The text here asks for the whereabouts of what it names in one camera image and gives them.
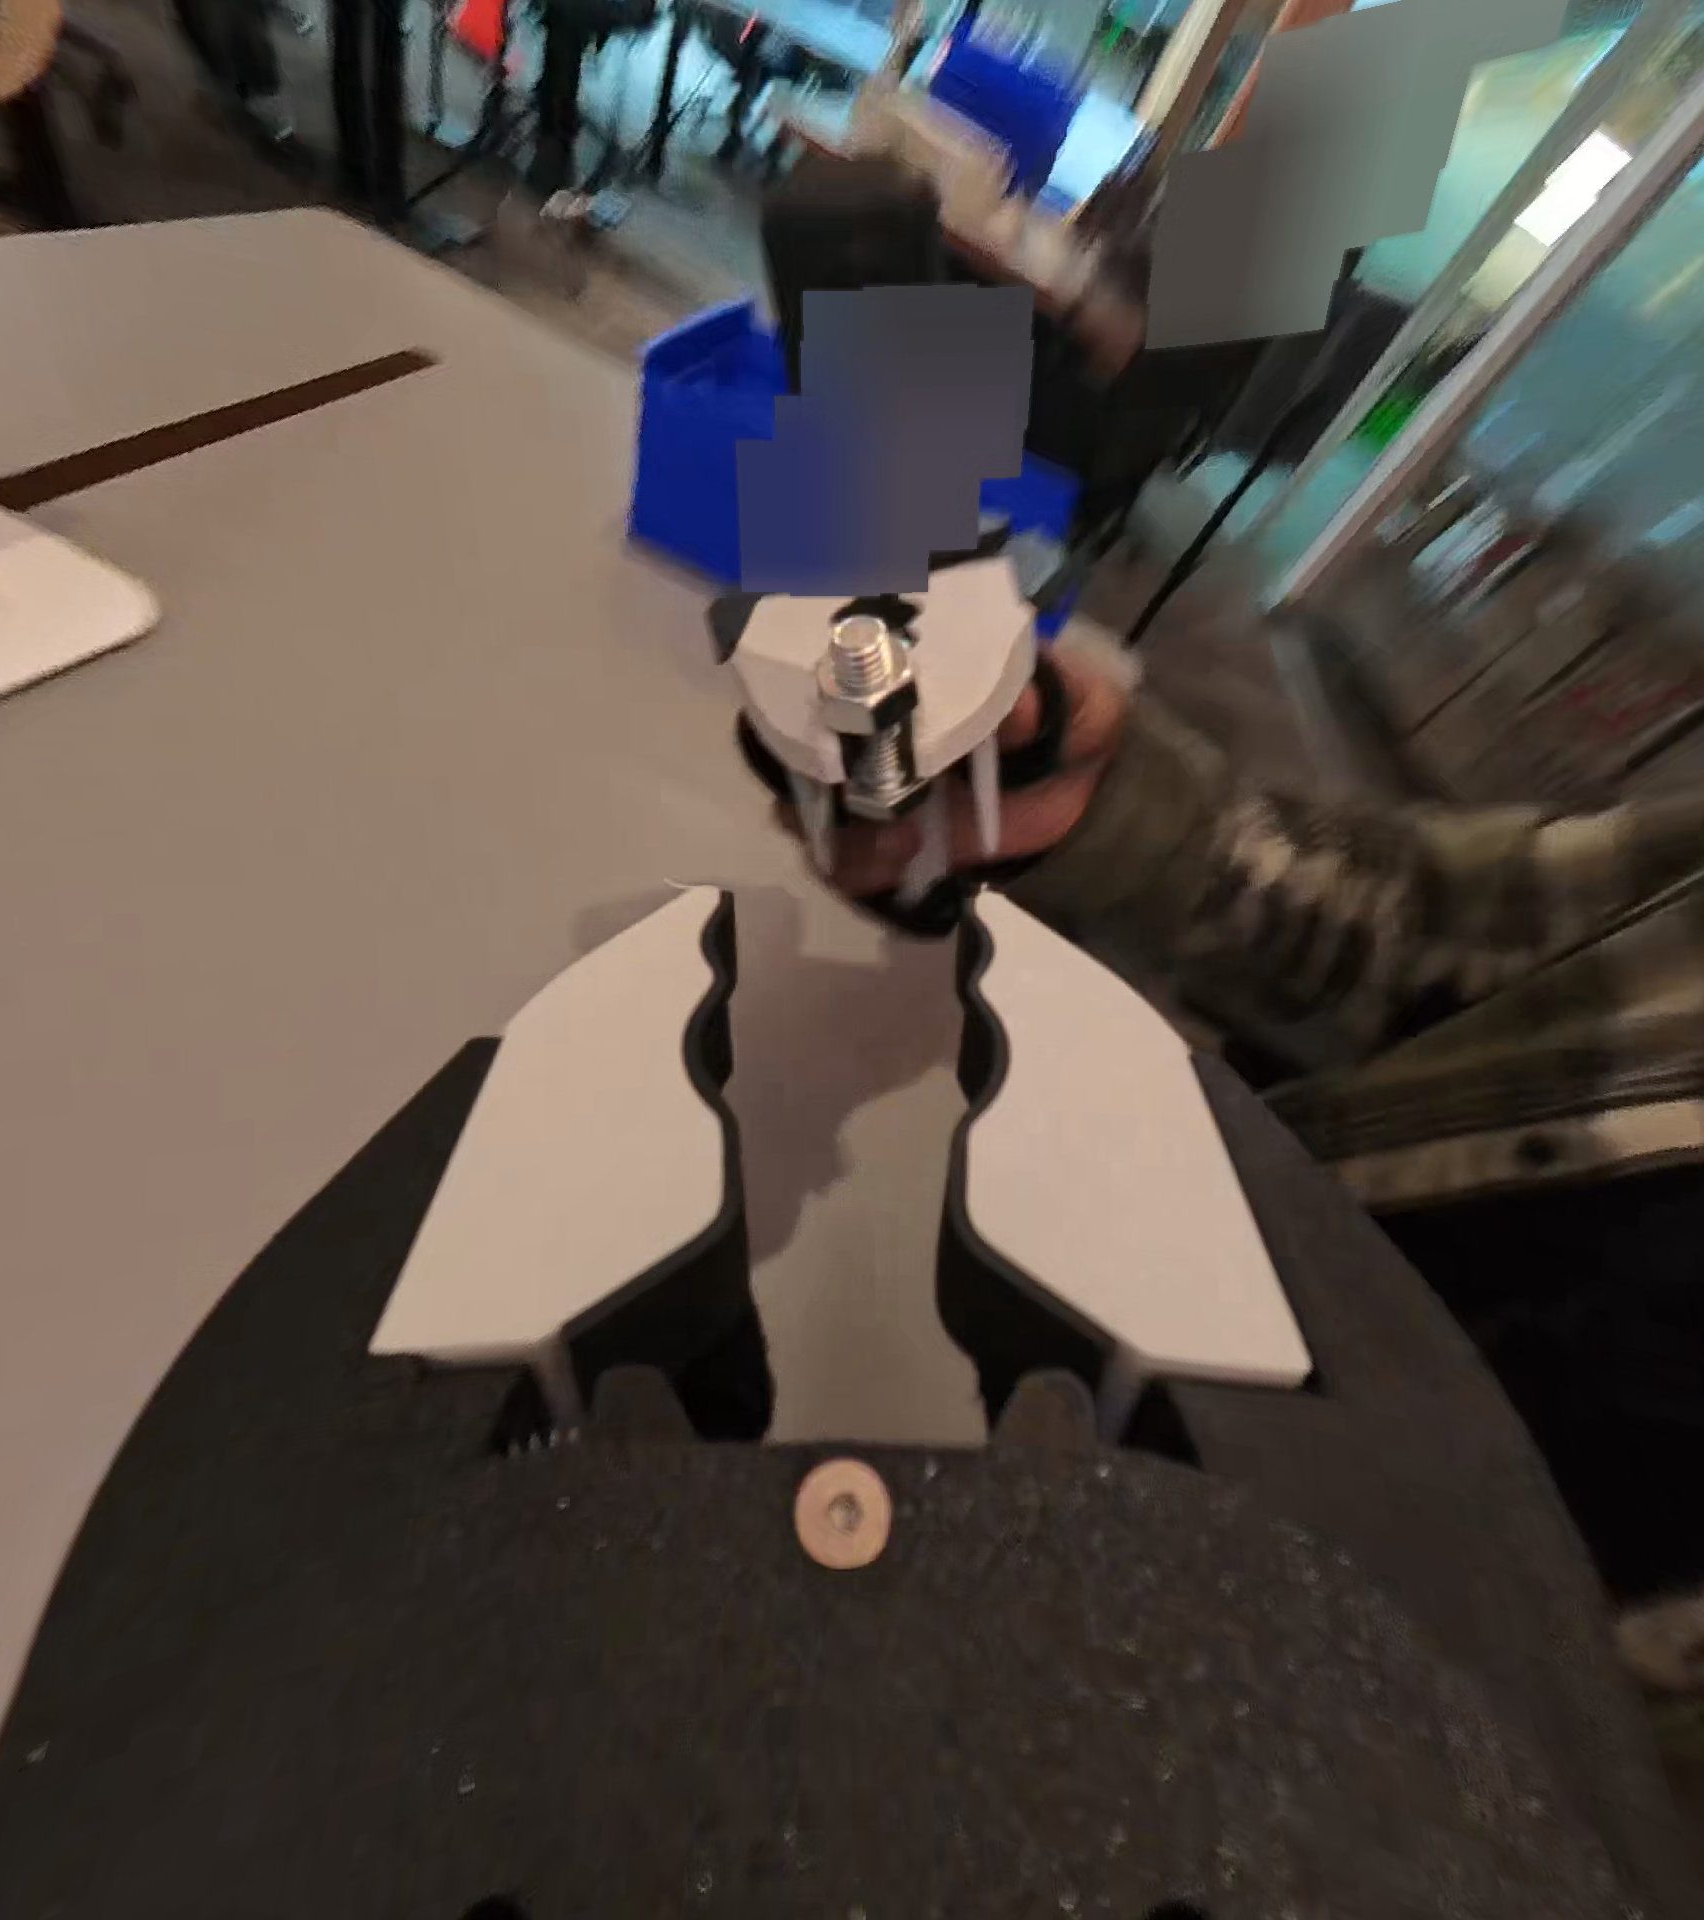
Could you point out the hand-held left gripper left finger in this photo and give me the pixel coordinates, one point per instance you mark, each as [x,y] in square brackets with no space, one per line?
[566,1170]

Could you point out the blue plastic bin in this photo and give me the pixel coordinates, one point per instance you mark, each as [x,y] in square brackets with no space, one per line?
[687,451]

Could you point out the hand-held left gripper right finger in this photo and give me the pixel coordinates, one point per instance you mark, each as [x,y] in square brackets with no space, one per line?
[1123,1200]

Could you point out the person's right hand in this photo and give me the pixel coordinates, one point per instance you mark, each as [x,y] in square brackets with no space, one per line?
[1105,703]

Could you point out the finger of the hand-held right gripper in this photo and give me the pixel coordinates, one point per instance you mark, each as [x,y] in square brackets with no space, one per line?
[973,660]
[776,675]

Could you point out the person's right forearm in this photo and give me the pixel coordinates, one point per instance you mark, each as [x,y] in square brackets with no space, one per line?
[1316,901]

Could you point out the person's plaid shirt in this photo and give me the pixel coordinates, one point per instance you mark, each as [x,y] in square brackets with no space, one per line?
[1663,1125]

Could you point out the steel hex bolt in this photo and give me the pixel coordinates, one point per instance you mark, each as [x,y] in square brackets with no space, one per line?
[874,644]

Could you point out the person's dark clothing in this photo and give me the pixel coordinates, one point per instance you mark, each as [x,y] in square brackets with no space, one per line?
[1616,1381]

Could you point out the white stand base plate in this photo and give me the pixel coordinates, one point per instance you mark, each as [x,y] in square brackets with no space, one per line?
[12,631]

